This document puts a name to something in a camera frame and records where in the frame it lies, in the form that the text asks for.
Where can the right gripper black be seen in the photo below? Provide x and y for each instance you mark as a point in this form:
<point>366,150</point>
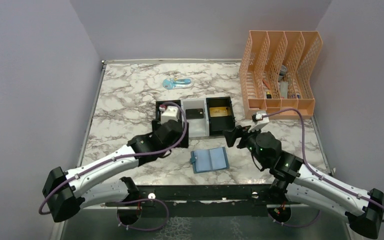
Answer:
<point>239,131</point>

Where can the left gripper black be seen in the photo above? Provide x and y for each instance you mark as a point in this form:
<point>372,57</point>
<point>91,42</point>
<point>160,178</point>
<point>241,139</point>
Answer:
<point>157,126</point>

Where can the blue leather card holder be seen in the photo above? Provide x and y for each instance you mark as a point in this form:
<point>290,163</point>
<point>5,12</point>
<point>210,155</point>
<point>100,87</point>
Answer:
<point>209,160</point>

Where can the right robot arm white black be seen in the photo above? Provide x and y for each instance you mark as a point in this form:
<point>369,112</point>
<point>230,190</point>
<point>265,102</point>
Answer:
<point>294,181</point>

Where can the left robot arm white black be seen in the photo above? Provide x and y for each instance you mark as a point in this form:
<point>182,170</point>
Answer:
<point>66,192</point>

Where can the gold card in right tray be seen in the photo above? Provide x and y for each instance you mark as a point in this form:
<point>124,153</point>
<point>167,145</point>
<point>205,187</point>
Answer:
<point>222,111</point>

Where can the black card in middle tray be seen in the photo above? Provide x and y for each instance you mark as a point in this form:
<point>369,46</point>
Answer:
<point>194,113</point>

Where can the black left tray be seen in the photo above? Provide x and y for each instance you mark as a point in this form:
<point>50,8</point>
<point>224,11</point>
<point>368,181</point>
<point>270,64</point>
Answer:
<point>176,103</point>

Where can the black tray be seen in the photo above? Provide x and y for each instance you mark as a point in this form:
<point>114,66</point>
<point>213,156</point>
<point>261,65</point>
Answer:
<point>219,124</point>
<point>176,103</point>

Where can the black right tray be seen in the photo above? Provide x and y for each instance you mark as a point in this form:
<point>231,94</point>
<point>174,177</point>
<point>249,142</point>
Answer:
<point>219,124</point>

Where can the white middle tray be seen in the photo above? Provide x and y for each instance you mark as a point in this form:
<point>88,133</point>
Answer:
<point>198,128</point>

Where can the blue blister pack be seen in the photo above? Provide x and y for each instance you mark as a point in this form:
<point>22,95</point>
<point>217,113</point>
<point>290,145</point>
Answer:
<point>177,83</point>

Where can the grey item in organizer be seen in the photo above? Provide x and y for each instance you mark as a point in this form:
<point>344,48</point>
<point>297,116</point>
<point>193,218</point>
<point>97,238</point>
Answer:
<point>283,88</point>

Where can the orange plastic file organizer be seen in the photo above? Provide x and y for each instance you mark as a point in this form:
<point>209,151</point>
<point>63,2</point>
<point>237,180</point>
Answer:
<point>265,52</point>

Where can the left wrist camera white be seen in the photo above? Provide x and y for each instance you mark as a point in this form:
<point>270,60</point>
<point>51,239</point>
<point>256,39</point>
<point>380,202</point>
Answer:
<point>169,112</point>

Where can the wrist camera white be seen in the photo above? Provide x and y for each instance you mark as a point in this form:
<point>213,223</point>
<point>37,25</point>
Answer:
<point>169,112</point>
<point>260,120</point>

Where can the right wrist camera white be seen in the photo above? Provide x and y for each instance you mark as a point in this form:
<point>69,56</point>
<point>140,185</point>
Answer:
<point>260,120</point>

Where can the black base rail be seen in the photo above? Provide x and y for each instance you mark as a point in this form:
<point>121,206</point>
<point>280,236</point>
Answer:
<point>256,193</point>

